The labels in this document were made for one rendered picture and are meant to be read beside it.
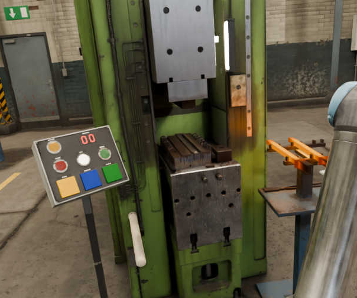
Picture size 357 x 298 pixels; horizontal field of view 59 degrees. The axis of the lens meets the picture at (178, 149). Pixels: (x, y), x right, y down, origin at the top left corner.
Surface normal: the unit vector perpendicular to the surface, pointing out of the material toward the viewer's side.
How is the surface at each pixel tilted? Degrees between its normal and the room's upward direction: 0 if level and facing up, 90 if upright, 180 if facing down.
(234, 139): 90
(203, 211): 90
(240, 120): 90
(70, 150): 60
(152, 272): 90
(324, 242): 67
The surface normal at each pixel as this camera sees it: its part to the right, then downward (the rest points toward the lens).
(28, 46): 0.04, 0.29
